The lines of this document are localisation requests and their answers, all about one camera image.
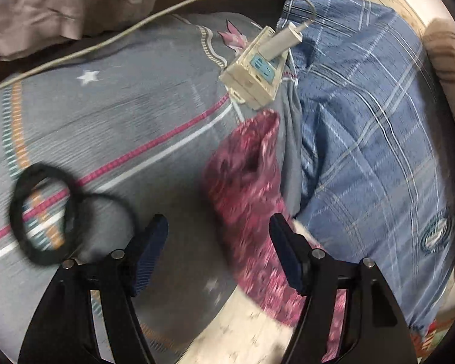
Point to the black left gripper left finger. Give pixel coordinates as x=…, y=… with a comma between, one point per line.
x=84, y=302

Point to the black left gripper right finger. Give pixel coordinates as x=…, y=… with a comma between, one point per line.
x=373, y=327

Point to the purple pink floral garment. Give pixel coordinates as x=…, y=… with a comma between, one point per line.
x=242, y=181

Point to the cream leaf print pillow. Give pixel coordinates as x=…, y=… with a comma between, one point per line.
x=249, y=329

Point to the blue plaid quilt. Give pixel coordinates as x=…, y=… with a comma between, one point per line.
x=378, y=148

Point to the grey star patterned quilt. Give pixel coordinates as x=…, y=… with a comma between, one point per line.
x=139, y=119

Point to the beige power strip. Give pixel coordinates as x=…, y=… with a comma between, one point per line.
x=250, y=78

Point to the white plug adapter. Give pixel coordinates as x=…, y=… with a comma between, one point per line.
x=290, y=36

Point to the brown grey cloth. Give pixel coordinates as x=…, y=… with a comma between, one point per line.
x=27, y=26

